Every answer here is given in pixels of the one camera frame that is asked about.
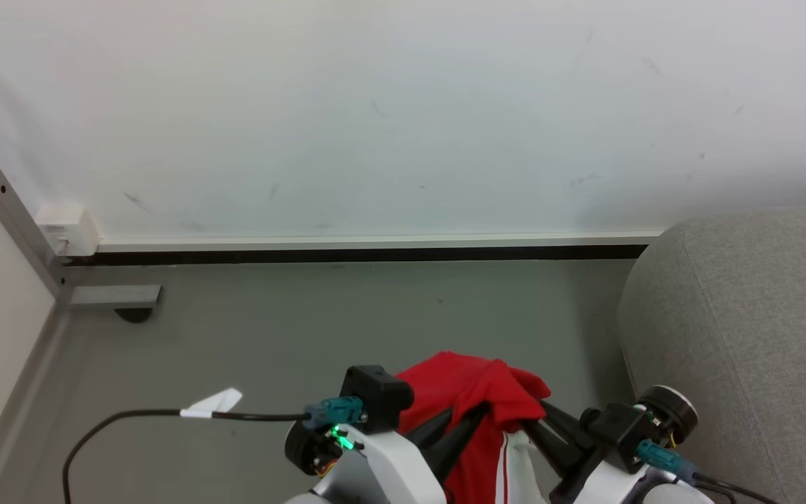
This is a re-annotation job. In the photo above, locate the grey fabric sofa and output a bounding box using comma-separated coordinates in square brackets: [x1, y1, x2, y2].
[616, 207, 806, 504]

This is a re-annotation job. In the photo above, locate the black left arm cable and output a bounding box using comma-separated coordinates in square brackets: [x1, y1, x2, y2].
[62, 408, 313, 504]

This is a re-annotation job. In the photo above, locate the teal cable connector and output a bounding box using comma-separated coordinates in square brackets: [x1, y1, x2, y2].
[635, 440, 700, 484]
[303, 396, 367, 429]

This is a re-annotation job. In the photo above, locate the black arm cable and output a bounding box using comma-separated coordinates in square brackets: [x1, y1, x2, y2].
[690, 472, 783, 504]
[62, 408, 313, 504]

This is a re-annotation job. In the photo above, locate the grey metal frame post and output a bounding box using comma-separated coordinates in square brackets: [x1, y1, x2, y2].
[0, 159, 72, 309]

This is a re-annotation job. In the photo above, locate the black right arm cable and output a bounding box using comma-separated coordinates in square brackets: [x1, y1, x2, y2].
[690, 472, 783, 504]

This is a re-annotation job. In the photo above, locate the grey metal floor rail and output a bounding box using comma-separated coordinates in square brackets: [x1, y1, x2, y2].
[0, 307, 72, 504]

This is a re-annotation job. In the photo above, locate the red garment with white stripes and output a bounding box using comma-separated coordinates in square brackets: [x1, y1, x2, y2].
[396, 351, 552, 504]

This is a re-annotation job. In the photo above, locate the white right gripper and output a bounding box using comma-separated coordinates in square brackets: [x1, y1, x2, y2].
[525, 385, 715, 504]

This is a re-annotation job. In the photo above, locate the white and black skirting strip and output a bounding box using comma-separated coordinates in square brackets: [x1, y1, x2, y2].
[66, 229, 667, 267]

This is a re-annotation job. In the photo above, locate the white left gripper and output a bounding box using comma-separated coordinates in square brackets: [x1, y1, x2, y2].
[284, 405, 488, 504]

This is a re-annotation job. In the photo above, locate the teal right cable connector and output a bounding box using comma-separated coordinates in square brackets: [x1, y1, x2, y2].
[635, 440, 700, 484]

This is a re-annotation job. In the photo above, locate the white wall socket box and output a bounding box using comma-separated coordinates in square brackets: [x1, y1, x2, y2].
[35, 202, 101, 258]

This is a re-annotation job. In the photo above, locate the white paper cable tag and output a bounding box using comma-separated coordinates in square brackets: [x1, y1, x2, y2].
[179, 388, 243, 419]

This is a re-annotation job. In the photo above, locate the grey metal foot bar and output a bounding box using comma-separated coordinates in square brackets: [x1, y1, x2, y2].
[67, 283, 163, 311]

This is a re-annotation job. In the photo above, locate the teal left cable connector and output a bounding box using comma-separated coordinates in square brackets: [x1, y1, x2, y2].
[303, 396, 367, 429]

